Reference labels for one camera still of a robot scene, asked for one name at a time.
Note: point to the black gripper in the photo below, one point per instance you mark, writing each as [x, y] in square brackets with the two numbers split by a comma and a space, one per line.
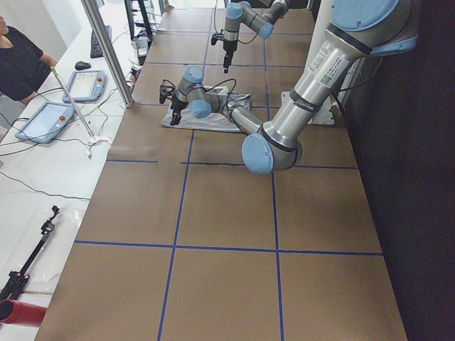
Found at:
[227, 49]
[176, 105]

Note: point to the navy white striped polo shirt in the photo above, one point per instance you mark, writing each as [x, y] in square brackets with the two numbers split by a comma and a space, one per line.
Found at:
[215, 121]

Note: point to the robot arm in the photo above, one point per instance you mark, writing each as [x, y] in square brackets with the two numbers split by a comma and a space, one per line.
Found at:
[238, 13]
[356, 29]

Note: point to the white pink reach stick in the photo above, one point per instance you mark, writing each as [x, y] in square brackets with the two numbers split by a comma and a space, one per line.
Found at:
[94, 139]

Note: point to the far blue teach pendant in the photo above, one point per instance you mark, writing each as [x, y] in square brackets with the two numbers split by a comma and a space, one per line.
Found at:
[87, 85]

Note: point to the blue teach pendant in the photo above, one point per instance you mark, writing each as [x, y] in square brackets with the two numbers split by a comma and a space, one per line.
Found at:
[87, 85]
[49, 120]

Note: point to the black computer mouse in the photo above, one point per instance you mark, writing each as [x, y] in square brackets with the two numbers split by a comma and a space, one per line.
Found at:
[80, 65]

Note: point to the near blue teach pendant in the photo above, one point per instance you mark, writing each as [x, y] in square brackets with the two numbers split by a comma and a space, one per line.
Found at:
[49, 120]

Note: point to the person in black shirt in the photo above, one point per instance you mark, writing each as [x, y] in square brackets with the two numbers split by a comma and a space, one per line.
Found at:
[24, 66]

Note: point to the black tripod stick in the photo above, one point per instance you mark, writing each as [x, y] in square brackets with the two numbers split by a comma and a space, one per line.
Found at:
[17, 281]

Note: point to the red cylinder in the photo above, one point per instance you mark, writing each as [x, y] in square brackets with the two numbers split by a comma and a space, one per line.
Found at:
[22, 313]

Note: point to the aluminium frame post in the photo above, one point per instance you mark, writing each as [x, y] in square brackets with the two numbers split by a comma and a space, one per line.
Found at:
[98, 27]

